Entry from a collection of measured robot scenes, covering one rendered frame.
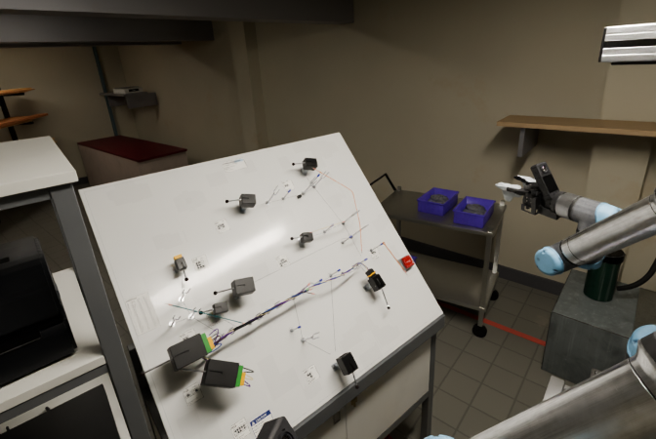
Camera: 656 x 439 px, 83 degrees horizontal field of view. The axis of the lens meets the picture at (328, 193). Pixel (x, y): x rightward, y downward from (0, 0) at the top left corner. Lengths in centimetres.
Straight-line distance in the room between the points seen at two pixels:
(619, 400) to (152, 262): 126
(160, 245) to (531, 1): 292
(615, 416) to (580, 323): 227
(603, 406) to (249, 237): 124
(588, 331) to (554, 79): 173
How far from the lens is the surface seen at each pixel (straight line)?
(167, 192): 152
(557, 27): 330
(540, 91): 333
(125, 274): 141
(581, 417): 52
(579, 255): 113
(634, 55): 66
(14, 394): 97
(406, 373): 191
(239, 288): 132
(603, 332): 277
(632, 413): 51
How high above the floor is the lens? 201
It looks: 20 degrees down
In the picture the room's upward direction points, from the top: 3 degrees counter-clockwise
